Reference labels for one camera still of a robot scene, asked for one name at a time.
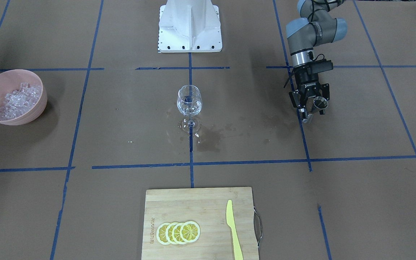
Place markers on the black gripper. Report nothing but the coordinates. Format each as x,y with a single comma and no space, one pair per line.
307,81

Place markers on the steel jigger cup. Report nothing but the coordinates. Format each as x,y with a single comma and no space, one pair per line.
317,101

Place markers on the clear wine glass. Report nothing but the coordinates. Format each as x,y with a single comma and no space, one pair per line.
190,104

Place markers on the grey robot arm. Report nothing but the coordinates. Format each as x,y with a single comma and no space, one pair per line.
314,27

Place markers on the clear ice cubes pile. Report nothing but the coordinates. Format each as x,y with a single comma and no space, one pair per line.
20,101

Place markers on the bamboo cutting board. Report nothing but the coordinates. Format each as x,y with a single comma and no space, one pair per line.
207,207

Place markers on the yellow plastic knife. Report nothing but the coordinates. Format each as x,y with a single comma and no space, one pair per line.
230,220

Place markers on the lemon slice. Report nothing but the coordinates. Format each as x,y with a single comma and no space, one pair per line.
190,231
169,232
176,234
161,233

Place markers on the pink bowl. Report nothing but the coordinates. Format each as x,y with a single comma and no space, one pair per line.
10,81

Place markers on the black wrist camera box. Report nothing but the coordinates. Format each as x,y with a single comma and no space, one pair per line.
315,67

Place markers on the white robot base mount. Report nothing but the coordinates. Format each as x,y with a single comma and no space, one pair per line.
189,26

